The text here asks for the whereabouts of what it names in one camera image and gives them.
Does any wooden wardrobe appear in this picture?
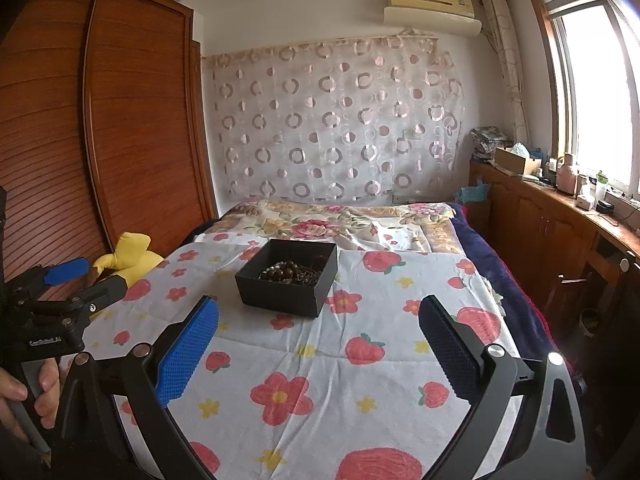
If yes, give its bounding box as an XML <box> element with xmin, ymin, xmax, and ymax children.
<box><xmin>0</xmin><ymin>0</ymin><xmax>219</xmax><ymax>306</ymax></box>

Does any yellow plush toy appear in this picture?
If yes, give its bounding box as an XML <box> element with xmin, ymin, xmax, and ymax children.
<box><xmin>92</xmin><ymin>232</ymin><xmax>164</xmax><ymax>287</ymax></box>

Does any dark brown bead bracelet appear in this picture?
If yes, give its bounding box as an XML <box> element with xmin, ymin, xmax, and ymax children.
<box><xmin>259</xmin><ymin>259</ymin><xmax>302</xmax><ymax>284</ymax></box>

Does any pink kettle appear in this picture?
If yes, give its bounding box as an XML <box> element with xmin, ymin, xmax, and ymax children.
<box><xmin>556</xmin><ymin>152</ymin><xmax>579</xmax><ymax>196</ymax></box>

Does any dark waste bin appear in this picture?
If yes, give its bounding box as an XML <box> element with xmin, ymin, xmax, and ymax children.
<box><xmin>579</xmin><ymin>308</ymin><xmax>604</xmax><ymax>337</ymax></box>

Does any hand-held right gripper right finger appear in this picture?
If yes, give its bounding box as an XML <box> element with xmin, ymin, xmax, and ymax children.
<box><xmin>417</xmin><ymin>294</ymin><xmax>588</xmax><ymax>480</ymax></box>

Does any circle patterned wall curtain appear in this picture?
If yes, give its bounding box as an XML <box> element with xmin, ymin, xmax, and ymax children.
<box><xmin>202</xmin><ymin>35</ymin><xmax>463</xmax><ymax>206</ymax></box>

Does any strawberry print blanket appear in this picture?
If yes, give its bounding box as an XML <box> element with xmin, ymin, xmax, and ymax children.
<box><xmin>75</xmin><ymin>242</ymin><xmax>586</xmax><ymax>480</ymax></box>

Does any window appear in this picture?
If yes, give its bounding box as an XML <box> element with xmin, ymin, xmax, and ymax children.
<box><xmin>530</xmin><ymin>0</ymin><xmax>640</xmax><ymax>197</ymax></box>

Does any wooden chair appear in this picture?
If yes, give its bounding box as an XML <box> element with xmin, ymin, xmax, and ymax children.
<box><xmin>549</xmin><ymin>274</ymin><xmax>592</xmax><ymax>312</ymax></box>

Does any floral beige blanket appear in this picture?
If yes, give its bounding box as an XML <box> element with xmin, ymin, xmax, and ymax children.
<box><xmin>192</xmin><ymin>200</ymin><xmax>458</xmax><ymax>254</ymax></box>

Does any wall air conditioner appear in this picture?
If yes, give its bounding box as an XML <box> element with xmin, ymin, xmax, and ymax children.
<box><xmin>382</xmin><ymin>0</ymin><xmax>484</xmax><ymax>37</ymax></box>

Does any stack of printed magazines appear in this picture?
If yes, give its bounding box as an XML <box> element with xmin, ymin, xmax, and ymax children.
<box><xmin>470</xmin><ymin>126</ymin><xmax>513</xmax><ymax>157</ymax></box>

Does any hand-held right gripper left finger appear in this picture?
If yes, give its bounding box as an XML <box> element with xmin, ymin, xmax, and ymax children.
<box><xmin>50</xmin><ymin>295</ymin><xmax>221</xmax><ymax>480</ymax></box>

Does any blue plastic bag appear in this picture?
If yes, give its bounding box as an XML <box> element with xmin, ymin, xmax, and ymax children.
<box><xmin>457</xmin><ymin>182</ymin><xmax>493</xmax><ymax>207</ymax></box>

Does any cardboard box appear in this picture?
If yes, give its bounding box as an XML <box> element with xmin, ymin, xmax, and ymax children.
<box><xmin>494</xmin><ymin>147</ymin><xmax>542</xmax><ymax>177</ymax></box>

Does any patterned window curtain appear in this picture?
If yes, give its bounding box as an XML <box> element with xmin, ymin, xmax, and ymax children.
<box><xmin>481</xmin><ymin>0</ymin><xmax>531</xmax><ymax>147</ymax></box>

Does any long wooden cabinet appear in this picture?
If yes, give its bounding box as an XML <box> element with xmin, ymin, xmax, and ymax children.
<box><xmin>467</xmin><ymin>157</ymin><xmax>640</xmax><ymax>361</ymax></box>

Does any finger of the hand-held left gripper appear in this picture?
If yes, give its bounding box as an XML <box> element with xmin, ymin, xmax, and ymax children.
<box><xmin>10</xmin><ymin>257</ymin><xmax>92</xmax><ymax>302</ymax></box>
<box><xmin>30</xmin><ymin>276</ymin><xmax>129</xmax><ymax>322</ymax></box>

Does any dark blue blanket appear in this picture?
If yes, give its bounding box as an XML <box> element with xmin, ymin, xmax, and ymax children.
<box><xmin>447</xmin><ymin>202</ymin><xmax>557</xmax><ymax>361</ymax></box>

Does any black jewelry box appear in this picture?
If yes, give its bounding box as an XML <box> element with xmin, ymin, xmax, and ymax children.
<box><xmin>235</xmin><ymin>239</ymin><xmax>339</xmax><ymax>319</ymax></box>

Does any person's left hand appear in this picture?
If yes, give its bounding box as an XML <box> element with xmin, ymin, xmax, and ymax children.
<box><xmin>0</xmin><ymin>359</ymin><xmax>62</xmax><ymax>442</ymax></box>

